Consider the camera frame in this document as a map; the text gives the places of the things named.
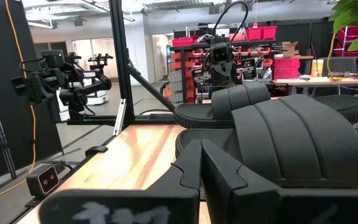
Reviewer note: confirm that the silver metal bracket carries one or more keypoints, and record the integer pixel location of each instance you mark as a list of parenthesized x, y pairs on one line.
[(120, 116)]

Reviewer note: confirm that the black aluminium rig frame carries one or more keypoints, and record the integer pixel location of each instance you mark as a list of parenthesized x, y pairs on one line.
[(121, 62)]

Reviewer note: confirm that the yellow box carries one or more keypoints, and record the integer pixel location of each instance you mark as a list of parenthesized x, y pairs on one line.
[(317, 68)]

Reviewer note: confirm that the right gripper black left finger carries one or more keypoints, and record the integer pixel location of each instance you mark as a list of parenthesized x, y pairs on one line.
[(120, 205)]

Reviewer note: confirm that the black table edge clamp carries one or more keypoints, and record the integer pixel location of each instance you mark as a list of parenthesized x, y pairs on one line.
[(95, 151)]

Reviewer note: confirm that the black partition panel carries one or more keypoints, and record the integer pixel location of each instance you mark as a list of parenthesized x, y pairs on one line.
[(5, 109)]

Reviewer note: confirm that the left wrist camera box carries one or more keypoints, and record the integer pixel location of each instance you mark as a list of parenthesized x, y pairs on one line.
[(220, 53)]

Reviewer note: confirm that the black table-level depth camera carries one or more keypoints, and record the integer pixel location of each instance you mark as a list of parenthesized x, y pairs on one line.
[(43, 181)]

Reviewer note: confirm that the black desk monitor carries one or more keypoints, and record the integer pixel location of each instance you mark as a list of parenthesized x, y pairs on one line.
[(340, 65)]

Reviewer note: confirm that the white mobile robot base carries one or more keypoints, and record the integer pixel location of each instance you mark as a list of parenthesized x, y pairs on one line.
[(97, 99)]

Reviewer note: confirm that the green plant in black pot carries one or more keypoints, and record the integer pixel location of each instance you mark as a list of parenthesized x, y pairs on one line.
[(356, 18)]

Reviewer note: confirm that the brown cardboard box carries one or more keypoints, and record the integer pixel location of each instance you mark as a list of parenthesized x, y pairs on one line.
[(291, 49)]

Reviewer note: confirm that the light wooden desk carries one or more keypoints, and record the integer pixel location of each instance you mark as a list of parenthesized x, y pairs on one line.
[(309, 81)]

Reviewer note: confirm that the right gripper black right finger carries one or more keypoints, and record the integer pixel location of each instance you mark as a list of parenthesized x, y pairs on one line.
[(275, 205)]

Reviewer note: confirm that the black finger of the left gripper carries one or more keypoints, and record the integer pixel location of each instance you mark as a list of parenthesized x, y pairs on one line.
[(217, 81), (232, 81)]

